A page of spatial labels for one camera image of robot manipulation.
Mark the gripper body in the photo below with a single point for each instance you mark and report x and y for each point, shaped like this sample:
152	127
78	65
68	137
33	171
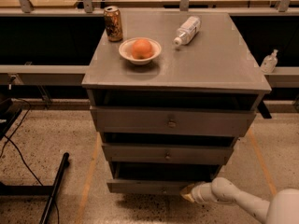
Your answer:
196	193

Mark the grey bottom drawer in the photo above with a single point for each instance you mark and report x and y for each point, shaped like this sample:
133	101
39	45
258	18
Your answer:
158	178

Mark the grey drawer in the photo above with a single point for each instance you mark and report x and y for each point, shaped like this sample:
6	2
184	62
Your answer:
158	178
175	121
167	148

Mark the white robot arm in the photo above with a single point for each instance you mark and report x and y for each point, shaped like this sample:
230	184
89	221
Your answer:
283	209

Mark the grey middle drawer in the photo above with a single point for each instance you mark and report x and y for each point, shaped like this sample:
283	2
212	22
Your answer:
167	148

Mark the grey wooden drawer cabinet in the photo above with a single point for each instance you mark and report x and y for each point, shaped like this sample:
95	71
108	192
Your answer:
215	71

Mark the grey top drawer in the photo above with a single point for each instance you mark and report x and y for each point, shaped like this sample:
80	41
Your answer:
175	121

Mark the black metal stand leg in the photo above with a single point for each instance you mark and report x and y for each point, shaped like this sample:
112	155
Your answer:
50	191

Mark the orange fruit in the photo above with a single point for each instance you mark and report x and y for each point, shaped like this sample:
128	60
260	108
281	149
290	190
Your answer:
142	49

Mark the hand sanitizer pump bottle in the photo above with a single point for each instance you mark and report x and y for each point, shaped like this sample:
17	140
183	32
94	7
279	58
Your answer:
269	62

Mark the white bowl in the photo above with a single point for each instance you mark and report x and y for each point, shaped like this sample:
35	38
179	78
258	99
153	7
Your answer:
125	50

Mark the clear plastic water bottle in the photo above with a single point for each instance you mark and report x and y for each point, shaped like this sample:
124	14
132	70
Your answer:
187	31

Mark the brown soda can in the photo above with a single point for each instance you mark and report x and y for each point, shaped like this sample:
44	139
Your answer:
112	18

